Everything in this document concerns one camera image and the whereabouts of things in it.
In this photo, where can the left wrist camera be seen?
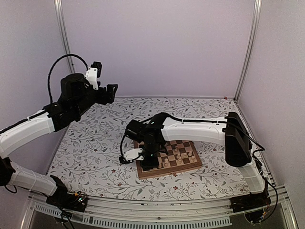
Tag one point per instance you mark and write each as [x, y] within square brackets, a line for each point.
[93, 73]

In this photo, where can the left aluminium frame post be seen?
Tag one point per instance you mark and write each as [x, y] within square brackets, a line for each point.
[63, 34]

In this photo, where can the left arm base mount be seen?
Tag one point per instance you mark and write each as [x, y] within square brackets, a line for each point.
[62, 199]

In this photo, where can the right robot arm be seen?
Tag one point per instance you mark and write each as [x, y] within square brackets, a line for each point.
[229, 131]

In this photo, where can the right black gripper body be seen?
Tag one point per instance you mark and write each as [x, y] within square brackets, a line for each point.
[153, 162]

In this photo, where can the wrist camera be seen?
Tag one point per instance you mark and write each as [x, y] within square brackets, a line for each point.
[131, 156]
[93, 73]

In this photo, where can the front aluminium rail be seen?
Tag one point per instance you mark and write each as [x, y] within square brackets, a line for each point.
[216, 213]

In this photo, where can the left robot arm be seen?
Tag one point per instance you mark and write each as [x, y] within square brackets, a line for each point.
[78, 93]

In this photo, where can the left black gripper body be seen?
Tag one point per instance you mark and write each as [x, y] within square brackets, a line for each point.
[103, 99]

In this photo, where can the wooden chess board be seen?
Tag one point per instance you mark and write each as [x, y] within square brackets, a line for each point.
[174, 150]

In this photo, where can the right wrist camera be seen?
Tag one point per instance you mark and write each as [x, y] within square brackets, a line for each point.
[131, 156]

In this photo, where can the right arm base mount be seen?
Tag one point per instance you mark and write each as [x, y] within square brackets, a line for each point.
[249, 201]

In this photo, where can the right aluminium frame post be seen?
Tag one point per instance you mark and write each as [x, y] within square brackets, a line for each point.
[249, 50]

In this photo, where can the aluminium frame post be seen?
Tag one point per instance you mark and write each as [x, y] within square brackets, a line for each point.
[63, 34]
[249, 50]

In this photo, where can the floral patterned table mat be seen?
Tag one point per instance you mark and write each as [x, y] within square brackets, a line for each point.
[161, 149]

